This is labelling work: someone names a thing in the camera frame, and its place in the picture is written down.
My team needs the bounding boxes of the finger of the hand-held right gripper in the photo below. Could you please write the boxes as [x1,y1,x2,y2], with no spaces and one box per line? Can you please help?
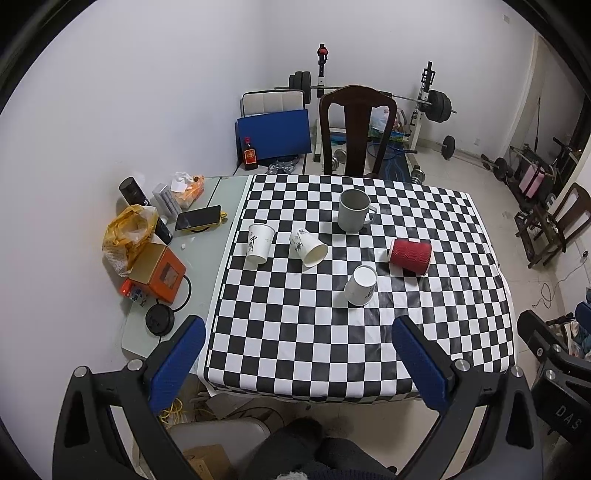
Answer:
[516,311,570,365]

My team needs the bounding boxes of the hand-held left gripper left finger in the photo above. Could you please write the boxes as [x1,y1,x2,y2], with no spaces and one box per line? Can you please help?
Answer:
[52,315,207,480]

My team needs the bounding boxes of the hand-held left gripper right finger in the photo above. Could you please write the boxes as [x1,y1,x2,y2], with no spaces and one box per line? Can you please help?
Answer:
[392,315,544,480]

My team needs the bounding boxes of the white paper cup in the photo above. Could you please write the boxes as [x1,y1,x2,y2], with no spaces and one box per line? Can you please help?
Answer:
[289,228,329,268]
[344,265,378,307]
[245,223,276,265]

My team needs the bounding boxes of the red ribbed paper cup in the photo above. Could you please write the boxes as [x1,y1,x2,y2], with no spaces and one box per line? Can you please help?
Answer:
[387,238,433,277]

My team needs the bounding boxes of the black round disc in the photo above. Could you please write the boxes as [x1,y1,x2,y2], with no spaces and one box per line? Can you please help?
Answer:
[145,302,177,336]

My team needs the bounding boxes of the grey stool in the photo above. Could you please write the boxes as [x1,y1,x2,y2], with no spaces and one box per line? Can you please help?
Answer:
[167,419,278,480]

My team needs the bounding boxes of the small orange gadget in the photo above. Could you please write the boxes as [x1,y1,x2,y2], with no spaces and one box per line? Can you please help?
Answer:
[120,279,149,306]

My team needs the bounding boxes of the orange box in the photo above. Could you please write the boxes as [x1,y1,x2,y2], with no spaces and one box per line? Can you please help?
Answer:
[128,243,188,304]

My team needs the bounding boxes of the cardboard box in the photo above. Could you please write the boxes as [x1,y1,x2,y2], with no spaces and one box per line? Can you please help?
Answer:
[184,444,232,480]

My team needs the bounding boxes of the black white checkered tablecloth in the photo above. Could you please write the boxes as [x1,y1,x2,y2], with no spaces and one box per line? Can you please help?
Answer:
[196,173,518,403]

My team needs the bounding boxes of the brown wooden chair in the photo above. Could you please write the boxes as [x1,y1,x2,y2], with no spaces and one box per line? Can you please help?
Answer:
[515,182,591,269]

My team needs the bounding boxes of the person's dark clothed legs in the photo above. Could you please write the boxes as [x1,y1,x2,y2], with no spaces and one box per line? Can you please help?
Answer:
[244,416,399,480]

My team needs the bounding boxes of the small black bottle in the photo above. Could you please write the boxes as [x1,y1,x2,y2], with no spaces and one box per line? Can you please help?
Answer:
[154,216,174,245]

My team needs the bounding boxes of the yellow plastic bag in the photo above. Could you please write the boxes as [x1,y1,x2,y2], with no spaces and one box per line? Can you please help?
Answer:
[102,205,160,278]

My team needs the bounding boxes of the black smartphone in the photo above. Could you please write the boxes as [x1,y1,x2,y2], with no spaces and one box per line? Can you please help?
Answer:
[174,205,222,232]

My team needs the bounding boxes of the pink bag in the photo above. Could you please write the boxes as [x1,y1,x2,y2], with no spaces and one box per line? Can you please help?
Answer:
[519,165,546,195]

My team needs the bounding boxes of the yellow phone holder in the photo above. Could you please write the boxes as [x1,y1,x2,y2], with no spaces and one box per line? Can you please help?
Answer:
[185,211,228,234]

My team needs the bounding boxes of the grey mug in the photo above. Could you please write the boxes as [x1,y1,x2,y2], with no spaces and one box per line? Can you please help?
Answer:
[337,188,378,234]

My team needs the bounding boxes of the silver box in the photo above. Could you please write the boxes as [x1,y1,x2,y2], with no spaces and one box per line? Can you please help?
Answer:
[152,183,182,216]

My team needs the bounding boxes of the orange tissue packet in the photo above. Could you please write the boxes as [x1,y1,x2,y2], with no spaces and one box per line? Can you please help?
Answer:
[168,172,205,208]

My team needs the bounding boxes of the black exercise machine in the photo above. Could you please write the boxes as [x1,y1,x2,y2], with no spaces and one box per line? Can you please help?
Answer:
[505,137,583,210]

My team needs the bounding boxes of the black cylinder can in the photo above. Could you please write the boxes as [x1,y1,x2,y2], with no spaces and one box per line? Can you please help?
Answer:
[119,176,151,208]

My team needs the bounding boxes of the barbell with small plates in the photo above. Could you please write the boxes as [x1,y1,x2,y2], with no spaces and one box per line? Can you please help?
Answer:
[438,136,511,182]

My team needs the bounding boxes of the black exercise mat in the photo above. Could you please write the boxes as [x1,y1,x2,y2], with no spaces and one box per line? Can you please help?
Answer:
[367,141,414,182]

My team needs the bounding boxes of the white barbell rack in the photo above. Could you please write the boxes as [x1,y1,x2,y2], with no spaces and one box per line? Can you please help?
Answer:
[313,43,437,163]

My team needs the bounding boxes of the barbell with black plates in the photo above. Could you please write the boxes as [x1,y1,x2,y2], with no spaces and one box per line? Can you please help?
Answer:
[274,71,458,123]

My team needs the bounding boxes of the blue board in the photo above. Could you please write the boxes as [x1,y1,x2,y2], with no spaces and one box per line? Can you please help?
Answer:
[236,108,311,163]

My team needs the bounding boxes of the dark wooden chair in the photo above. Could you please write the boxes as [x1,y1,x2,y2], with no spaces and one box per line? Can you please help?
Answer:
[318,85,398,179]

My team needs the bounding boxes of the white padded chair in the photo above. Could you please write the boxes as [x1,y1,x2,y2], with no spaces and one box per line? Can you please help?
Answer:
[241,90,306,117]

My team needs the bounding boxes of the thin floor cable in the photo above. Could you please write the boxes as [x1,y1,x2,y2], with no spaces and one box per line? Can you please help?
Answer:
[531,251,591,311]

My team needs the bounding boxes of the yellow cable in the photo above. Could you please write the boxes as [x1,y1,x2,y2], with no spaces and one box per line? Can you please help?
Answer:
[158,398,186,424]

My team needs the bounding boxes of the black cable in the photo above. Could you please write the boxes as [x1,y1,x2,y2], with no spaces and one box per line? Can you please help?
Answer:
[154,275,193,315]

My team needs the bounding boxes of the grey metal chain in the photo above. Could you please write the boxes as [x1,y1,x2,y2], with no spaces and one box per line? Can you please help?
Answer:
[267,158,302,175]

